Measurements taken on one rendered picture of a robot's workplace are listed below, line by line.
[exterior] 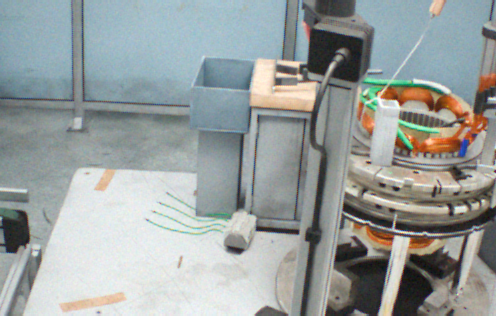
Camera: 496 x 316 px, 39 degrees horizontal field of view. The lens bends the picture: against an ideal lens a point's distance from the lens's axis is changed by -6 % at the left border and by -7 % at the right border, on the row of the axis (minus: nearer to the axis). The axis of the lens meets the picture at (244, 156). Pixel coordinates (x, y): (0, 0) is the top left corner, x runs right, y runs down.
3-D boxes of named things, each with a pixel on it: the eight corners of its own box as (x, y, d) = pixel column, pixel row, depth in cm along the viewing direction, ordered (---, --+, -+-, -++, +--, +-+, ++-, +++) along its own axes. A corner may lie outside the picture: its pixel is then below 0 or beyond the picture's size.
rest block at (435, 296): (416, 314, 116) (418, 303, 115) (431, 299, 119) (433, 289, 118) (437, 324, 113) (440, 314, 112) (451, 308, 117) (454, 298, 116)
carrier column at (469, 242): (449, 299, 122) (476, 197, 112) (447, 291, 124) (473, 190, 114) (462, 300, 122) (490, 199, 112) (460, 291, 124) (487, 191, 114)
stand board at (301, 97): (250, 106, 130) (250, 94, 129) (256, 69, 147) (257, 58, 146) (362, 116, 130) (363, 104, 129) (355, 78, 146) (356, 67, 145)
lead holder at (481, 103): (473, 114, 96) (477, 92, 94) (467, 103, 99) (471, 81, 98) (498, 117, 96) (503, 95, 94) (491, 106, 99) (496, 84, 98)
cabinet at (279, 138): (242, 230, 142) (251, 106, 131) (249, 183, 159) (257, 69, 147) (342, 238, 142) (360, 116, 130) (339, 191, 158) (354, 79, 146)
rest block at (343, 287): (332, 285, 121) (336, 261, 119) (355, 302, 117) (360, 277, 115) (313, 294, 119) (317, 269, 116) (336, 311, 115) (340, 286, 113)
